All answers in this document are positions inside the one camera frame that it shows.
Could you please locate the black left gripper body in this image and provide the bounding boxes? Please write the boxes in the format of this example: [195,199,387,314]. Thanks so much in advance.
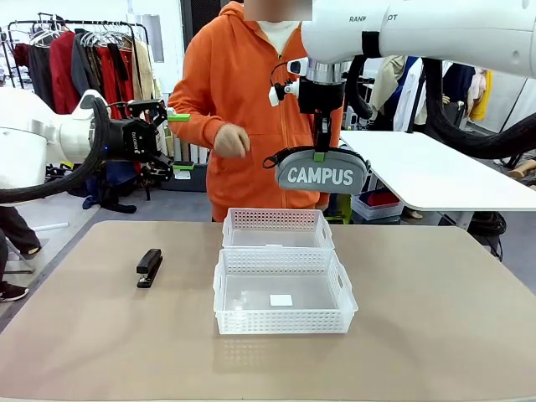
[105,116,148,162]

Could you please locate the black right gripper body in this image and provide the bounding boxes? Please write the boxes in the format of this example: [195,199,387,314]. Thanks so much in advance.
[299,79,347,116]

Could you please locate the grey CAMPUS pouch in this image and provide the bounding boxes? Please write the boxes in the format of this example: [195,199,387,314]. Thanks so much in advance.
[262,146,373,196]

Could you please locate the black stapler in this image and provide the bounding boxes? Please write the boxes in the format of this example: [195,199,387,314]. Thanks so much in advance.
[136,248,163,289]

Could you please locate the person's right forearm orange sleeve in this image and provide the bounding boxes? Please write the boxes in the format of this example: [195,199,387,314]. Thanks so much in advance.
[167,90,229,148]

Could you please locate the person's right hand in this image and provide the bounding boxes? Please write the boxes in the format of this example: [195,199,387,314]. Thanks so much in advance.
[213,123,251,159]

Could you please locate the grey plastic bin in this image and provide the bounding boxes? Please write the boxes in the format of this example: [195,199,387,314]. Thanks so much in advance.
[161,162,209,193]

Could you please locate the beige hanging garment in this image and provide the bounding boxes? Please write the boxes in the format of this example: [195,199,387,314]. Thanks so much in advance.
[131,38,163,102]

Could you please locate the long red hanging dress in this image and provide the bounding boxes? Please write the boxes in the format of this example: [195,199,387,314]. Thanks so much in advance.
[96,44,136,111]

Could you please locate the black clothing pile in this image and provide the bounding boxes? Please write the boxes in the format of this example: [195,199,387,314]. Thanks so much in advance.
[66,161,138,215]

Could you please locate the mannequin with beige jacket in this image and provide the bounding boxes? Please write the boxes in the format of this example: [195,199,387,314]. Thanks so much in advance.
[368,54,408,111]

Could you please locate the person in orange hoodie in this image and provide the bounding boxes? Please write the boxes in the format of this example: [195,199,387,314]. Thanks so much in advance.
[167,0,348,222]

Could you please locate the grey hanging jacket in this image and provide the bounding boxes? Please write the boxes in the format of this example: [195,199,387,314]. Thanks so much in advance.
[70,31,102,98]

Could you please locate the mannequin with white shirt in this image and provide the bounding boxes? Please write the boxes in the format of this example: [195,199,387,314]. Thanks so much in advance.
[394,56,429,131]

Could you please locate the clear storage bin red contents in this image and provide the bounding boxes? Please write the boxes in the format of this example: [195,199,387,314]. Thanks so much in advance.
[350,188,405,222]

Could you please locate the red hanging jacket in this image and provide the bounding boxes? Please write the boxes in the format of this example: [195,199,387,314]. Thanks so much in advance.
[49,31,81,115]

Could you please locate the white perforated plastic basket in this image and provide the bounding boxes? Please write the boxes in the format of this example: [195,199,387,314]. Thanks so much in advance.
[221,207,335,250]
[212,246,359,335]

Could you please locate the white background table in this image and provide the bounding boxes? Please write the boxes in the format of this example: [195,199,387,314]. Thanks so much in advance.
[339,130,536,212]

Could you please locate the black metal clothes rack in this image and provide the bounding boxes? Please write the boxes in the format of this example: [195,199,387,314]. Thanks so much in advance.
[0,18,151,112]

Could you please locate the mannequin with navy garment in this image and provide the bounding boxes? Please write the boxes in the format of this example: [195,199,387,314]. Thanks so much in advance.
[441,62,478,121]

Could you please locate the bystander dark trouser leg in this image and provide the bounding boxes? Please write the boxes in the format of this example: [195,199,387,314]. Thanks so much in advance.
[0,204,42,261]

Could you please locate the yellow hanging garment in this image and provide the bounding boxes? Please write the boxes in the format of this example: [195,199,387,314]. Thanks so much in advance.
[469,69,495,121]

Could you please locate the bystander dark shoe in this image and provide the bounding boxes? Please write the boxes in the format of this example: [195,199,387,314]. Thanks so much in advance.
[0,281,29,302]

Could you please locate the beige mannequin limb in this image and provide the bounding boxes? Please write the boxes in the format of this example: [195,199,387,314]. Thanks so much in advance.
[507,157,536,182]

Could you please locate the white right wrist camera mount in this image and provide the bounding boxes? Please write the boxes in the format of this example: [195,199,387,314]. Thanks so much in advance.
[269,58,310,107]

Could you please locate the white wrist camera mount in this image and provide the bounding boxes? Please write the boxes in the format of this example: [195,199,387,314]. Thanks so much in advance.
[77,89,106,122]
[269,58,310,107]

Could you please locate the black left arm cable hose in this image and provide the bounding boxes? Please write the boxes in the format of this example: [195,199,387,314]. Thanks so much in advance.
[0,96,111,205]

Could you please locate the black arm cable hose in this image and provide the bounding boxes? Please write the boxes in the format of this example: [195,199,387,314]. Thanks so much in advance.
[0,96,111,205]
[346,54,536,161]

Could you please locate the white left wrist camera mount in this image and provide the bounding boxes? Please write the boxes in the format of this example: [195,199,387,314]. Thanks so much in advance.
[77,89,106,122]

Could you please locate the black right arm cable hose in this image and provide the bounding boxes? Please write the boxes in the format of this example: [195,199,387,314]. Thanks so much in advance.
[346,54,536,161]

